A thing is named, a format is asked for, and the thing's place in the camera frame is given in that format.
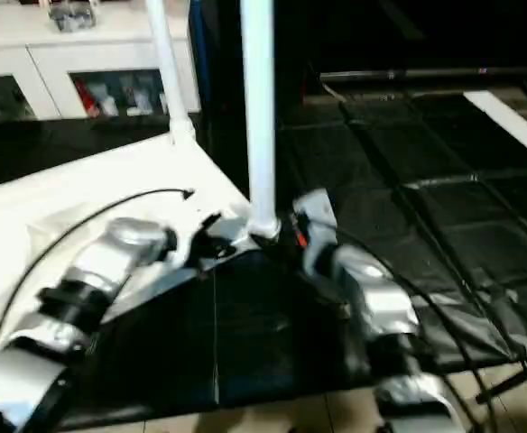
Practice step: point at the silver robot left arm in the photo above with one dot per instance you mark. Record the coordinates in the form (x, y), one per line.
(92, 280)

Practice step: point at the white flat board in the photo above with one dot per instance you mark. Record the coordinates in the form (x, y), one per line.
(512, 122)

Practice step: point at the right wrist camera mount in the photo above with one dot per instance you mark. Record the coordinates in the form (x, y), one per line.
(316, 216)

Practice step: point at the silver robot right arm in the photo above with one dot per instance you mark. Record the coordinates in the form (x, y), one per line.
(372, 289)

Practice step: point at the black floor stand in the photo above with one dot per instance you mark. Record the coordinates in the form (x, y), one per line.
(516, 383)

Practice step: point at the white glass-door cabinet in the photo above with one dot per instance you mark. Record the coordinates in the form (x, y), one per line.
(65, 59)

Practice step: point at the black work mat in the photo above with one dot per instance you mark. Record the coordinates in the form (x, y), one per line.
(408, 180)

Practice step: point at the small red bottle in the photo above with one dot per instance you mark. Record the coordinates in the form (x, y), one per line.
(81, 95)

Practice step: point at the silver crumpled object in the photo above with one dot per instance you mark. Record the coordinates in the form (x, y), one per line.
(72, 16)

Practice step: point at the white compartment tray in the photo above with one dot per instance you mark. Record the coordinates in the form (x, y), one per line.
(65, 207)

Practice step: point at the long black bar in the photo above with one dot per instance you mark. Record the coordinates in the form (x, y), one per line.
(435, 74)

